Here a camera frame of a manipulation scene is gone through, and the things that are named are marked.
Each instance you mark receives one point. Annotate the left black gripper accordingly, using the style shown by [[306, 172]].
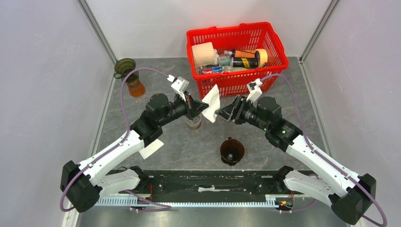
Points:
[[193, 107]]

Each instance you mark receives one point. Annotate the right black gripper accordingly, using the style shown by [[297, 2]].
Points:
[[225, 112]]

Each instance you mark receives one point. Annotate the white paper coffee filter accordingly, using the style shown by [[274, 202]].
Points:
[[212, 98]]

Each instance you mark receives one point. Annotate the green transparent dripper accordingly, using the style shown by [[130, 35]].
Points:
[[123, 67]]

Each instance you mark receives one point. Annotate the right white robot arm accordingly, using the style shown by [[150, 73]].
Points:
[[347, 193]]

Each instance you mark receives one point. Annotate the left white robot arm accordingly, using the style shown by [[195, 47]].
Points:
[[83, 184]]

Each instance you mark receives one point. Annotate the brown transparent dripper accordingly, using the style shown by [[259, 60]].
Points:
[[231, 151]]

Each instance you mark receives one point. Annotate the small glass beaker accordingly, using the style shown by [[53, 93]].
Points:
[[194, 123]]

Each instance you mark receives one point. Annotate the clear plastic bottle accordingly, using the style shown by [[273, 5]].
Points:
[[224, 59]]

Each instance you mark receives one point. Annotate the beige paper roll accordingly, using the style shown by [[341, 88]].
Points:
[[203, 54]]

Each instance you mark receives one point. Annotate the black orange cylinder can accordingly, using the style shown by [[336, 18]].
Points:
[[244, 59]]

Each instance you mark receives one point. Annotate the orange glass flask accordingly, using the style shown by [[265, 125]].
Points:
[[136, 88]]

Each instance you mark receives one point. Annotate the yellow masking tape roll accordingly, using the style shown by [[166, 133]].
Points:
[[262, 56]]

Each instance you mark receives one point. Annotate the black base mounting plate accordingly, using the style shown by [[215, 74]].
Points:
[[213, 186]]

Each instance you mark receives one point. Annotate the red plastic basket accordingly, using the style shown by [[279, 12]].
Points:
[[246, 36]]

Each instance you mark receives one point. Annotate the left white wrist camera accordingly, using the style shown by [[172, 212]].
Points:
[[179, 85]]

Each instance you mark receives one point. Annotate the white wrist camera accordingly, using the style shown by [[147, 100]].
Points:
[[254, 90], [179, 85]]

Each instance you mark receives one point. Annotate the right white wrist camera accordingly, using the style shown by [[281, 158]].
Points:
[[254, 90]]

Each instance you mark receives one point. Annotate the white cable duct strip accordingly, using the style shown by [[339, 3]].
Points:
[[132, 201]]

